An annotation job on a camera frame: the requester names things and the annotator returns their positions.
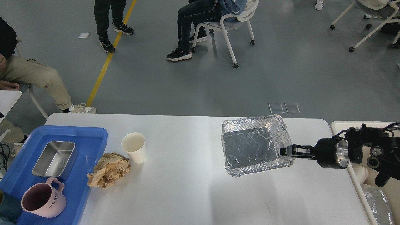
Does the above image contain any dark teal object corner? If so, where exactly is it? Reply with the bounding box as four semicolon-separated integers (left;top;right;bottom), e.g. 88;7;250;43
0;190;23;225

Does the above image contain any white office chair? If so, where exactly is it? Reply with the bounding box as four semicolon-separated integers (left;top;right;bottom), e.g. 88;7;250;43
192;0;259;69

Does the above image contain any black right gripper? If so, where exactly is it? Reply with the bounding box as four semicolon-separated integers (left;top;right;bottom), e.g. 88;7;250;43
280;138;350;169

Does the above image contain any beige plastic bin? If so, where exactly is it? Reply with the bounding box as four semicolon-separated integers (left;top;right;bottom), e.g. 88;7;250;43
330;121;400;225

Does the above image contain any person in beige trousers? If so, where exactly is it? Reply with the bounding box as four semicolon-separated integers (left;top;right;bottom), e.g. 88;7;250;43
0;18;96;113

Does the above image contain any blue plastic tray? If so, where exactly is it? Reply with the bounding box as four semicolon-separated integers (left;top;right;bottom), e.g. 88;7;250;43
0;126;108;225

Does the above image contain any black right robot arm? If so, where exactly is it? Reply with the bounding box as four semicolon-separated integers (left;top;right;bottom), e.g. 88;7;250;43
279;122;400;187

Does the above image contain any pink mug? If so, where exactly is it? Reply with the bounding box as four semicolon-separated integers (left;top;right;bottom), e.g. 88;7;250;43
21;177;66;218

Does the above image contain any white side table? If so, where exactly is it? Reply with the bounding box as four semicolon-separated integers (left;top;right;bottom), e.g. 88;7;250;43
0;91;22;123

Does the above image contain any brown paper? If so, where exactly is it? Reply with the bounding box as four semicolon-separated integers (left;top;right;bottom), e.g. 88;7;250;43
87;152;131;188

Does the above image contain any aluminium foil tray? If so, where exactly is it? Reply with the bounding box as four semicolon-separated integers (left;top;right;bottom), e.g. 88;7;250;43
221;114;294;178

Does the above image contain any white paper cup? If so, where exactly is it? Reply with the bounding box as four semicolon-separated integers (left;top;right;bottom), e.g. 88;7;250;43
121;132;147;164

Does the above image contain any person in dark trousers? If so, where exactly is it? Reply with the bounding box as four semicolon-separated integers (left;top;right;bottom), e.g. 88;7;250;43
94;0;135;53

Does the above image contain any person with white sneakers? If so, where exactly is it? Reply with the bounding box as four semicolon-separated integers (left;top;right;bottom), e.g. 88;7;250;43
315;0;324;10

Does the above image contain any steel rectangular container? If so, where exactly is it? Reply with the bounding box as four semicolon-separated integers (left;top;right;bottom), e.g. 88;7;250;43
32;141;78;180

